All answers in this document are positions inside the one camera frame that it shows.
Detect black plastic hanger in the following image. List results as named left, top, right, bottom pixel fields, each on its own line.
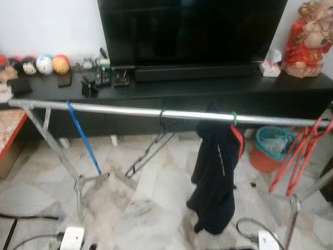
left=124, top=109, right=183, bottom=180

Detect red plastic hanger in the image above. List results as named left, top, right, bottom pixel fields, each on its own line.
left=286, top=117, right=328, bottom=197
left=268, top=118, right=318, bottom=194

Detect blue plastic hanger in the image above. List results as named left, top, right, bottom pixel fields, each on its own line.
left=66, top=100, right=103, bottom=176

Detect orange bin teal bag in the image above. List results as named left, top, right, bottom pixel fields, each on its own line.
left=250, top=126, right=298, bottom=174

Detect red laughing buddha statue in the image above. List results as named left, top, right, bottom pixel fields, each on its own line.
left=280, top=0, right=333, bottom=79

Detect white pink tissue box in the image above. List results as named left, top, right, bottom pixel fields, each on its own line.
left=261, top=49, right=283, bottom=78

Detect navy shirt red collar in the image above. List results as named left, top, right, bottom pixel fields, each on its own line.
left=187, top=102, right=246, bottom=235

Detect black soundbar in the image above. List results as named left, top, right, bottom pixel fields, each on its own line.
left=134, top=62, right=261, bottom=82

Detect black TV console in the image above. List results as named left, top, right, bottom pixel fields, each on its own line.
left=0, top=70, right=333, bottom=142

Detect black flat screen television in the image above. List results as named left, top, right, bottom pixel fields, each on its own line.
left=97, top=0, right=289, bottom=68

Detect silver metal clothes rack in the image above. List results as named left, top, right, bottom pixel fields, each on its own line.
left=7, top=98, right=333, bottom=250

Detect small black box red buttons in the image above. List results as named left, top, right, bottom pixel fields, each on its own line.
left=113, top=66, right=131, bottom=87

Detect black remote control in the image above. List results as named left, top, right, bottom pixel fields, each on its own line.
left=94, top=67, right=105, bottom=87
left=102, top=67, right=112, bottom=87

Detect green white bottle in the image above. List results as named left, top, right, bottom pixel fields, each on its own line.
left=96, top=47, right=112, bottom=69

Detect black phone stand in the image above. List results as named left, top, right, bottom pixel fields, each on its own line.
left=80, top=74, right=101, bottom=97

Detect small grey figurine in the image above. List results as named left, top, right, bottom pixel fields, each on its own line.
left=82, top=57, right=95, bottom=70

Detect black smartphone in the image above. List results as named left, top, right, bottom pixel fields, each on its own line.
left=57, top=71, right=73, bottom=88

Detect yellow round plush toy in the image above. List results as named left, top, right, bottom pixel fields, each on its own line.
left=52, top=54, right=71, bottom=75

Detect white blue round plush toy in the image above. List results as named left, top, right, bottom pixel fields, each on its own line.
left=36, top=54, right=55, bottom=76

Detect black plush toy red bow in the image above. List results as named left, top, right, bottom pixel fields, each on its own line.
left=21, top=56, right=39, bottom=77

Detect black wallet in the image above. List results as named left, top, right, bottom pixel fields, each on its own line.
left=9, top=77, right=33, bottom=97

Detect black round plush toy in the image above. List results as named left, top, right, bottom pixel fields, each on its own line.
left=7, top=56, right=24, bottom=74

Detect brown cardboard box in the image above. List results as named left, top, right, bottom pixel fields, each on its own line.
left=0, top=150, right=22, bottom=181

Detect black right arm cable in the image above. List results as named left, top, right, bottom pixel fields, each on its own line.
left=236, top=217, right=285, bottom=250

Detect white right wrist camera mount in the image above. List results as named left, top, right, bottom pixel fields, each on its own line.
left=257, top=230, right=281, bottom=250

